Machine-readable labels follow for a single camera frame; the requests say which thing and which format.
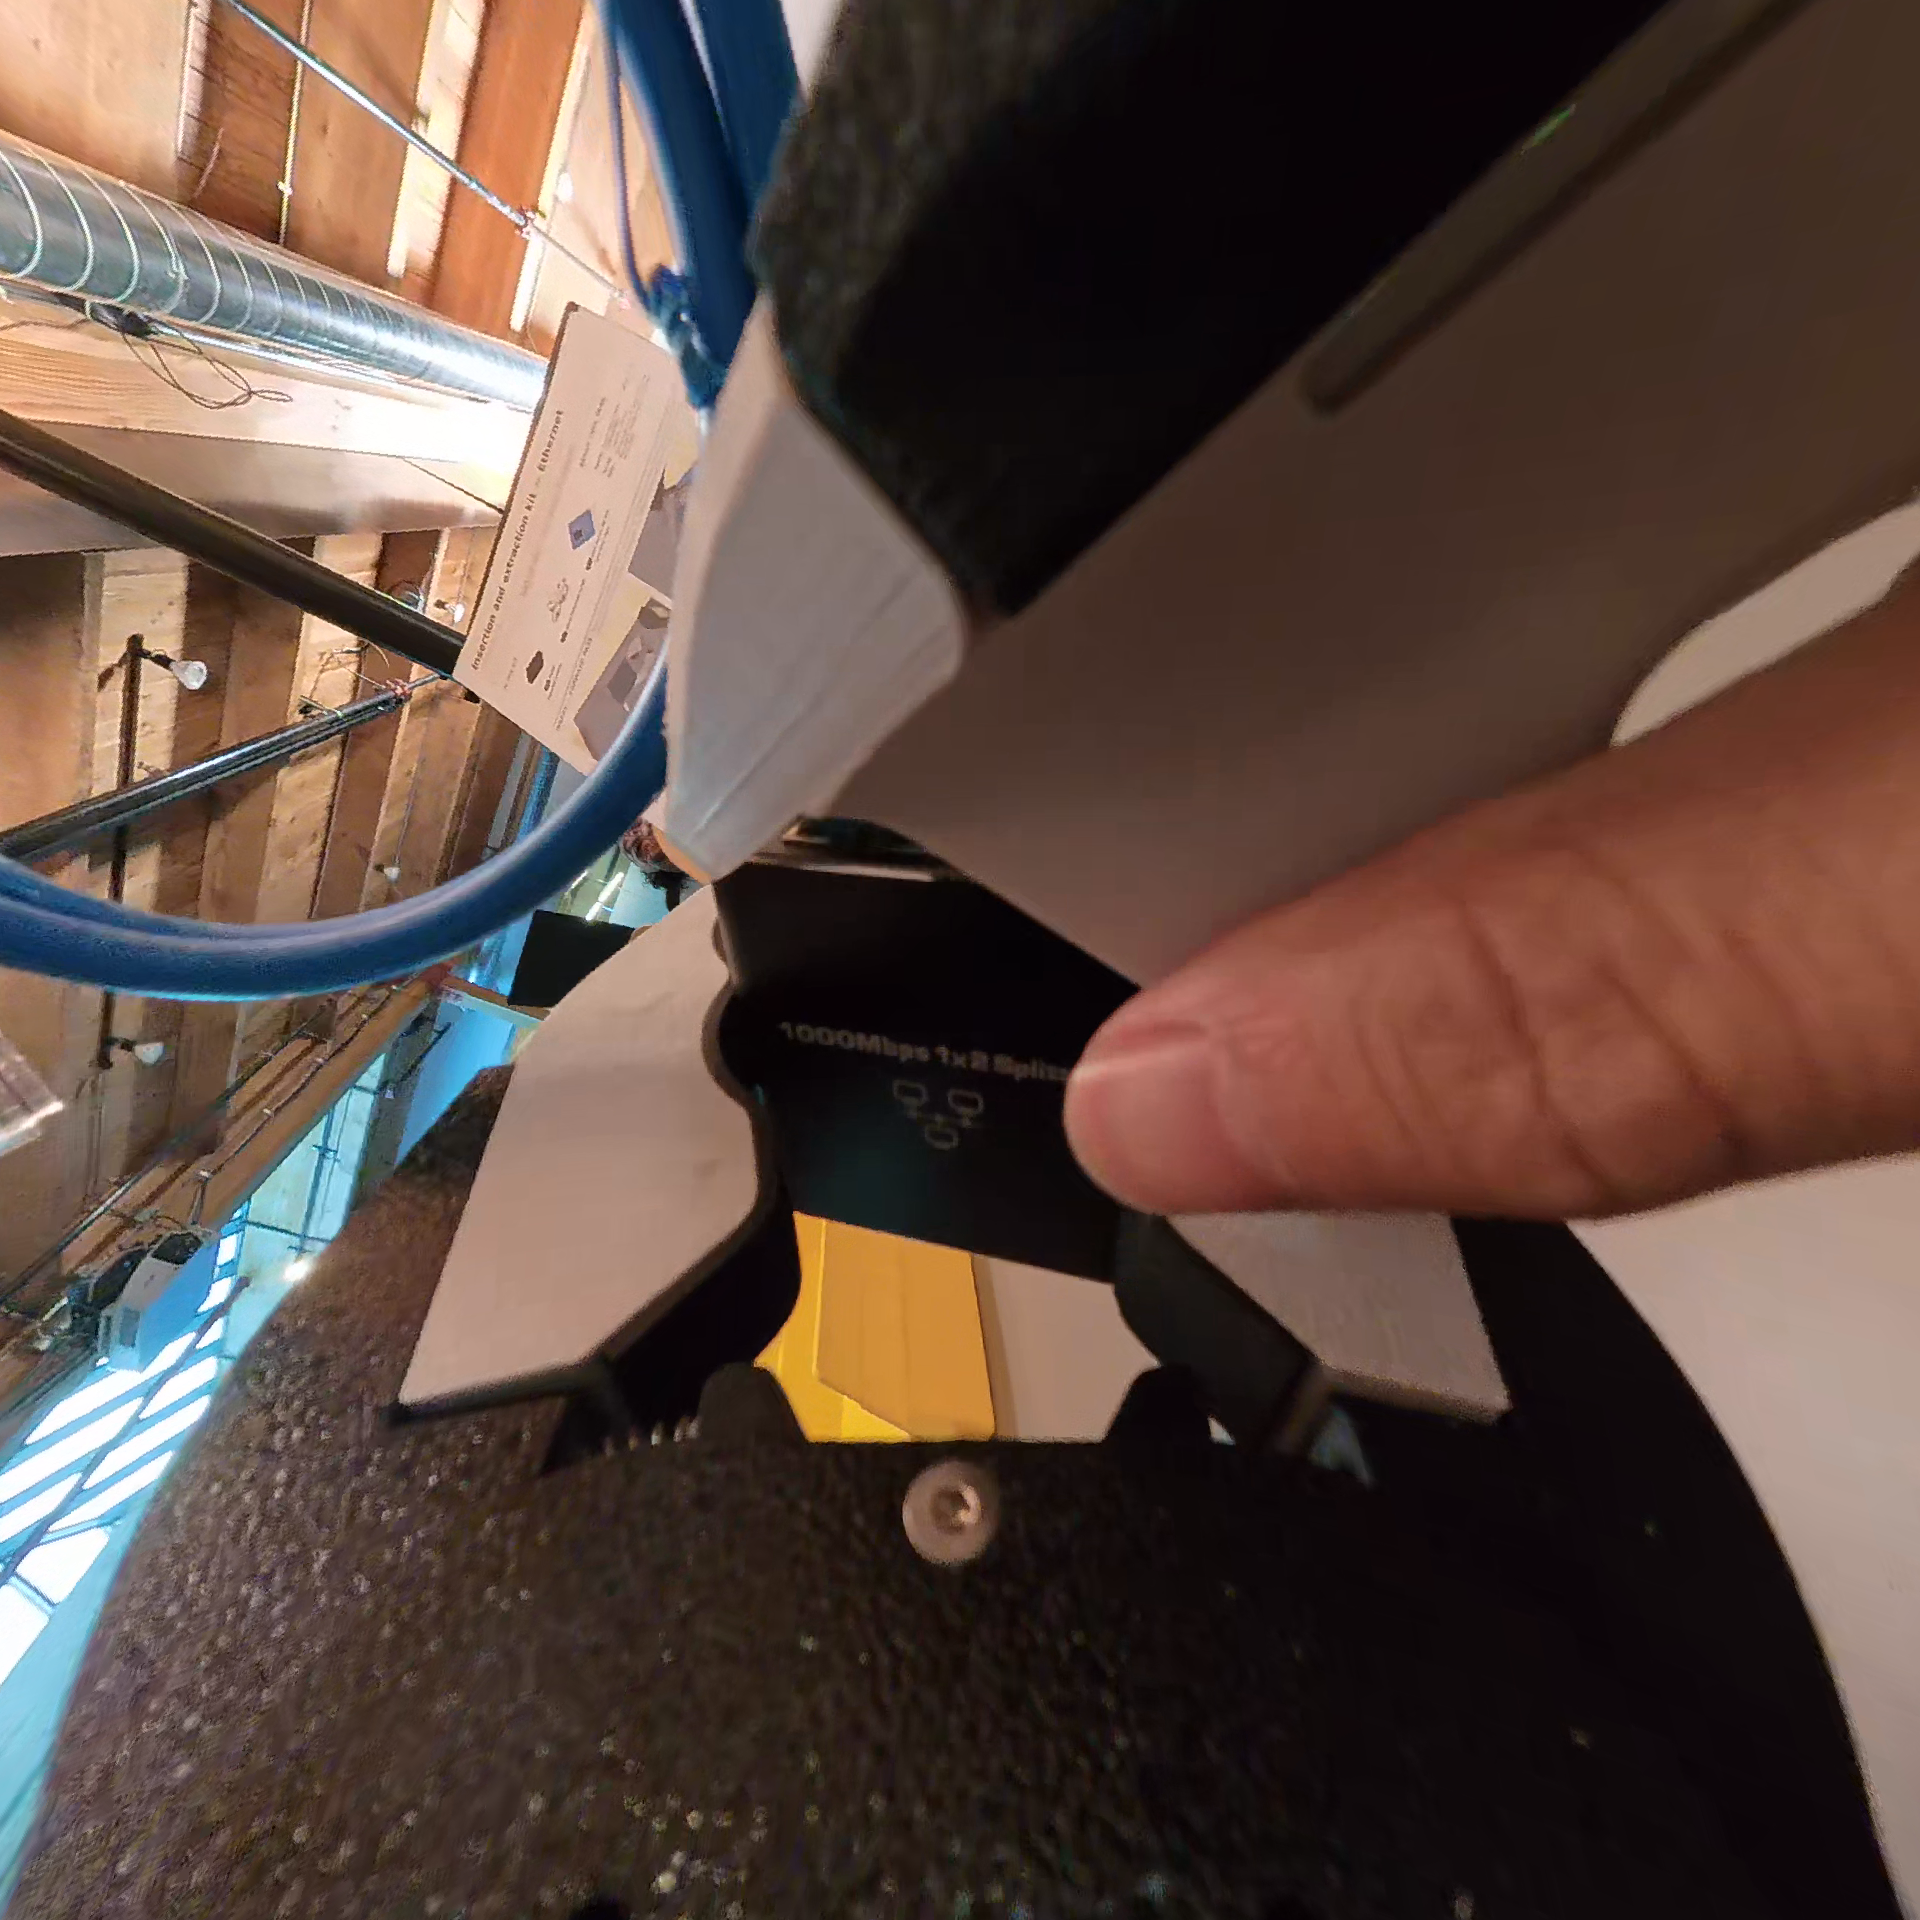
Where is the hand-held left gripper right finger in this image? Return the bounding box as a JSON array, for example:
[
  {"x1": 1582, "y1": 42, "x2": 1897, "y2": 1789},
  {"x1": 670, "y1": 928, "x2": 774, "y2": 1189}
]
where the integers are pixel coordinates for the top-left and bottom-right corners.
[{"x1": 1111, "y1": 1207, "x2": 1508, "y2": 1449}]

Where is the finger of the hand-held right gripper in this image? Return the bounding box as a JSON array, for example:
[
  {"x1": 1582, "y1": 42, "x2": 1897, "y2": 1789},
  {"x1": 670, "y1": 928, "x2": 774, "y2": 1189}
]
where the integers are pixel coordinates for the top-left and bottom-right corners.
[{"x1": 660, "y1": 0, "x2": 1920, "y2": 992}]

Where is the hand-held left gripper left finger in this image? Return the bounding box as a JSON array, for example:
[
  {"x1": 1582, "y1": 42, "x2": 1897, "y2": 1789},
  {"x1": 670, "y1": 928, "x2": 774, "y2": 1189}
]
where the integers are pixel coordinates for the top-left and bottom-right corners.
[{"x1": 398, "y1": 884, "x2": 797, "y2": 1418}]

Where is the black ethernet splitter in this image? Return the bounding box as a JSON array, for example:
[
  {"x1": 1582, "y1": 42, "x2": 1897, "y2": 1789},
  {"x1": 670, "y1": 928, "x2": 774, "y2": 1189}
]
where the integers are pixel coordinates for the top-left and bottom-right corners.
[{"x1": 713, "y1": 857, "x2": 1145, "y2": 1286}]

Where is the blue ethernet cable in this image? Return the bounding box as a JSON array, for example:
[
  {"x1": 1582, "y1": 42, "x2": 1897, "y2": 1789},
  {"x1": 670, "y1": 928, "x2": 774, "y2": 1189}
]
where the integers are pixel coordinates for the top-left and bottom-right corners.
[{"x1": 0, "y1": 0, "x2": 812, "y2": 1002}]

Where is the person's right hand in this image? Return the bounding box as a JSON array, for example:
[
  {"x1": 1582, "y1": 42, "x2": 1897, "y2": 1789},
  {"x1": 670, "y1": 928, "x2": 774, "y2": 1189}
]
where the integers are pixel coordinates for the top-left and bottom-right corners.
[{"x1": 1062, "y1": 576, "x2": 1920, "y2": 1221}]

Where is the yellow plastic bin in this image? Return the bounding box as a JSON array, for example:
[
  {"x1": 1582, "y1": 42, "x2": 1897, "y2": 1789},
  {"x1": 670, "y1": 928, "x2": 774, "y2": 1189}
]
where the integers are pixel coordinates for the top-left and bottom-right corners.
[{"x1": 753, "y1": 1210, "x2": 1002, "y2": 1444}]

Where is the black ceiling pipe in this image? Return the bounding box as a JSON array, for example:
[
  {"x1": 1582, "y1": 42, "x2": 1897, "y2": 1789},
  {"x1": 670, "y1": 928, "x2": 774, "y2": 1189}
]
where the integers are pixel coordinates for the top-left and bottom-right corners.
[
  {"x1": 0, "y1": 687, "x2": 452, "y2": 864},
  {"x1": 0, "y1": 410, "x2": 470, "y2": 677}
]

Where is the printed instruction sheet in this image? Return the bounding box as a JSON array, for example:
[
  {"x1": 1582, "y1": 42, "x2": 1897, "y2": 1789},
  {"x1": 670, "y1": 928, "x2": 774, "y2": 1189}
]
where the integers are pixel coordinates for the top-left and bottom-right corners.
[{"x1": 449, "y1": 304, "x2": 705, "y2": 780}]

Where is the silver spiral air duct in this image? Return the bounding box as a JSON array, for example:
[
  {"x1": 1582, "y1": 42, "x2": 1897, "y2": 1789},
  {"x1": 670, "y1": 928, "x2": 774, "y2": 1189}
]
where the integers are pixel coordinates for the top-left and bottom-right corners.
[{"x1": 0, "y1": 133, "x2": 553, "y2": 413}]

